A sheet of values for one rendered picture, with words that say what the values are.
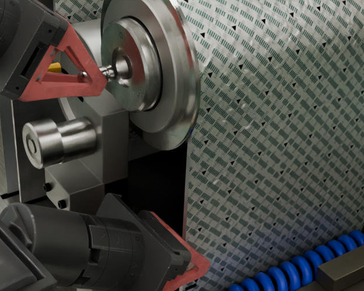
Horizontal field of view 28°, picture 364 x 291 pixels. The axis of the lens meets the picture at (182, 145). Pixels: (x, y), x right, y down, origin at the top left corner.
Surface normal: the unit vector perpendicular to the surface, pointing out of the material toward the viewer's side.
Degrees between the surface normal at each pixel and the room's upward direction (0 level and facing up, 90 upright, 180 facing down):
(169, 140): 90
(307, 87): 90
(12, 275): 29
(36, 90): 99
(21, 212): 60
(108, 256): 66
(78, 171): 0
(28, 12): 53
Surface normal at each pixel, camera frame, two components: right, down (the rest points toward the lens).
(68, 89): 0.74, 0.49
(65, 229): 0.68, -0.50
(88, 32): 0.11, -0.78
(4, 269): 0.52, -0.73
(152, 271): -0.69, -0.20
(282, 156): 0.56, 0.46
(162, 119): -0.83, 0.26
